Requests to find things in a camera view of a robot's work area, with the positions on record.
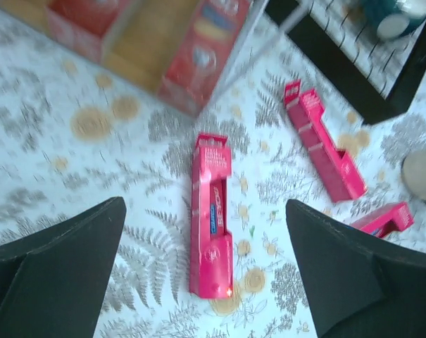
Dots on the teal spotted bowl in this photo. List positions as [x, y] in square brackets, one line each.
[392, 19]

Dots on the floral table mat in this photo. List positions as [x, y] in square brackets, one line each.
[72, 135]

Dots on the pink toothpaste box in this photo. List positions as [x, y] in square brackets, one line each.
[211, 257]
[335, 167]
[393, 217]

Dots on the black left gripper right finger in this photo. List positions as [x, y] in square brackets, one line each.
[357, 285]

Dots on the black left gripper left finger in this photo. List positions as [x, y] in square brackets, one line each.
[53, 282]

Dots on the white wire wooden shelf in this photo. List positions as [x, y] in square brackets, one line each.
[145, 48]

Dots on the black dish rack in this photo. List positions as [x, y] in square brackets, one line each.
[378, 78]

